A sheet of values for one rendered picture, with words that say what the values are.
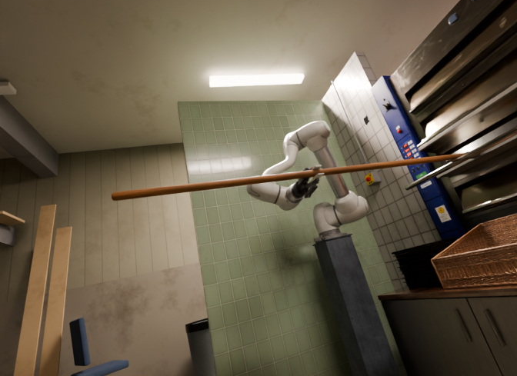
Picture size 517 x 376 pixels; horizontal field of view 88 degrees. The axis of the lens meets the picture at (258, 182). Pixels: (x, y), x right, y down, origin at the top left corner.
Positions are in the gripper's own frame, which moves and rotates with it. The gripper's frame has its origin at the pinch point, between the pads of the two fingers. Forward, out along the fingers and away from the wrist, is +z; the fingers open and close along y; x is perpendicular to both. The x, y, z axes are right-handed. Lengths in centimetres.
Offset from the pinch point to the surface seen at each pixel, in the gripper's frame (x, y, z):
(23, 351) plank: 214, 47, -261
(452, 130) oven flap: -102, -20, -5
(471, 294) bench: -61, 63, -7
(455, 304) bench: -62, 68, -18
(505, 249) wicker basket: -66, 48, 11
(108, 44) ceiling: 102, -203, -115
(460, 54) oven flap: -118, -63, 11
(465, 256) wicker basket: -67, 48, -6
